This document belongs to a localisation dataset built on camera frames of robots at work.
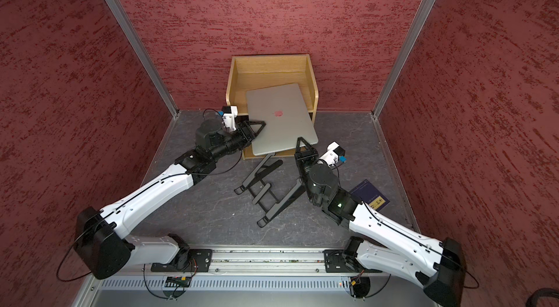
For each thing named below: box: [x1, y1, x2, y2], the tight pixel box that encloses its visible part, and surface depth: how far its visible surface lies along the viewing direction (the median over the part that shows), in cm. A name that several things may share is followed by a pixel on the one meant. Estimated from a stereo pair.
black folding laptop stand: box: [234, 153, 305, 228], surface depth 89 cm
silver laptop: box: [246, 82, 319, 157], surface depth 76 cm
